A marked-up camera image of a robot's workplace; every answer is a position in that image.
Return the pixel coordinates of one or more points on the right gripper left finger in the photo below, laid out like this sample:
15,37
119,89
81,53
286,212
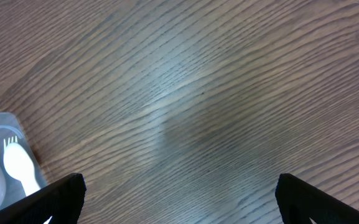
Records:
59,202

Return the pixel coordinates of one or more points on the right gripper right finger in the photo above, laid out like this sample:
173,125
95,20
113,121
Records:
302,203

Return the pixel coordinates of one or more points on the white spoon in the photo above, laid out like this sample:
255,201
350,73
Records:
19,166

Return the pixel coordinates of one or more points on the yellow fork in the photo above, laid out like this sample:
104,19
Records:
9,140

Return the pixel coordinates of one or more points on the clear plastic container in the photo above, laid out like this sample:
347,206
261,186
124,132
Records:
9,127

